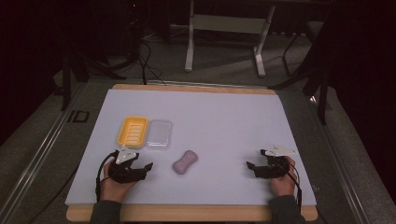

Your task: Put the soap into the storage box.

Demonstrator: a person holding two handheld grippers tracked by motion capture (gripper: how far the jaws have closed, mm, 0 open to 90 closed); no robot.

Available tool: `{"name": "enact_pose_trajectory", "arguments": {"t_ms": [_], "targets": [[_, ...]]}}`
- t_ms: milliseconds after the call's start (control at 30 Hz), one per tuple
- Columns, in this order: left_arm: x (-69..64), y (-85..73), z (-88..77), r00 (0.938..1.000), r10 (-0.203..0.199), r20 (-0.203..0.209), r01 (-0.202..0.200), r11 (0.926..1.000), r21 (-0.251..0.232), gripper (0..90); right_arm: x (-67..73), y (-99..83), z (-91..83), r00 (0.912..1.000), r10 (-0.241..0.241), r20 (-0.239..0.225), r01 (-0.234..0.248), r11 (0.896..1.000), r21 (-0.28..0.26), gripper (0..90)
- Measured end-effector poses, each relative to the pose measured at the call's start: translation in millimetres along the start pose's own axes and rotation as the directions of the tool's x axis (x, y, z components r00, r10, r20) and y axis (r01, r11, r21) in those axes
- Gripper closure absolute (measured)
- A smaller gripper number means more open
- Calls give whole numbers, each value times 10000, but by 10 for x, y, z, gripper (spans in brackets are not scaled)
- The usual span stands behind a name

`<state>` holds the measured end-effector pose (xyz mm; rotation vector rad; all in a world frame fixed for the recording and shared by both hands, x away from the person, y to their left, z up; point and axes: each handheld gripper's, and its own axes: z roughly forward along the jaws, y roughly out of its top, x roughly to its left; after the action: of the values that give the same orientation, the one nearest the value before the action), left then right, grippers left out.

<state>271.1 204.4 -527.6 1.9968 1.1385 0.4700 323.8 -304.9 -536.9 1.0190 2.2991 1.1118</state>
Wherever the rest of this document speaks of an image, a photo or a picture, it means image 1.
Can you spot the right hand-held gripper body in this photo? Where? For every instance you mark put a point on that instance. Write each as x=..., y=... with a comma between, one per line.
x=274, y=166

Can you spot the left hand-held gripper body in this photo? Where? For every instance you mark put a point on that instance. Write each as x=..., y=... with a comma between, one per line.
x=124, y=172

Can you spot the person's left hand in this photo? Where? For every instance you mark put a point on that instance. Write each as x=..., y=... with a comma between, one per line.
x=113, y=188

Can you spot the person's right hand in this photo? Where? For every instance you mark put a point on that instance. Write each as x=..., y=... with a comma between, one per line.
x=283, y=185

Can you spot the yellow soap dish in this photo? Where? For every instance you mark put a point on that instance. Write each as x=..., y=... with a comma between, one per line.
x=133, y=132

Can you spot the clear plastic container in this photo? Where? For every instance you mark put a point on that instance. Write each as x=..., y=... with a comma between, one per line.
x=159, y=133

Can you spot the pink soap bar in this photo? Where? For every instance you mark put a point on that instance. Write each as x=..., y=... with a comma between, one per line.
x=185, y=162

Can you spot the pale lilac table mat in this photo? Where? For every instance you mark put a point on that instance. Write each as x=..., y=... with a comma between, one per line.
x=218, y=124

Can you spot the wooden table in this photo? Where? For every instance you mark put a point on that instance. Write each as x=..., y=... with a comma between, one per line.
x=193, y=213

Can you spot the black metal stand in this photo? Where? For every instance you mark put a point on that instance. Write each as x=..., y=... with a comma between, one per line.
x=66, y=77
x=322, y=87

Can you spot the metal floor rail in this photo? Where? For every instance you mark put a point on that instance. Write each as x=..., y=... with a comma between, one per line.
x=34, y=161
x=339, y=161

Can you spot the white metal desk frame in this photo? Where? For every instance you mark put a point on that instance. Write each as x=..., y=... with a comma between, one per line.
x=227, y=23

